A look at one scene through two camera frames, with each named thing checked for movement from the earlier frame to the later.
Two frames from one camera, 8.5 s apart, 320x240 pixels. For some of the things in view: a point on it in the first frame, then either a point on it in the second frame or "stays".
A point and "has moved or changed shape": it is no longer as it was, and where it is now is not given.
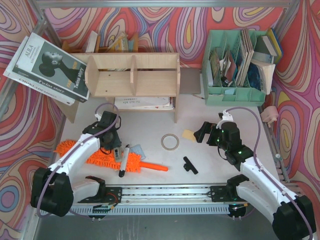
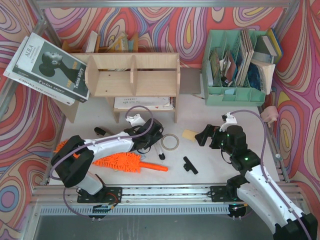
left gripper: x=115 y=144 -> x=155 y=130
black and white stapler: x=118 y=154 has moved or changed shape
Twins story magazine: x=44 y=63 stays
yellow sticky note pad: x=188 y=134 stays
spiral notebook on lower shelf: x=160 y=103 stays
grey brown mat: x=190 y=80 stays
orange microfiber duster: x=107 y=161 stays
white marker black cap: x=124 y=161 -> x=161 y=155
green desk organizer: x=226 y=68 stays
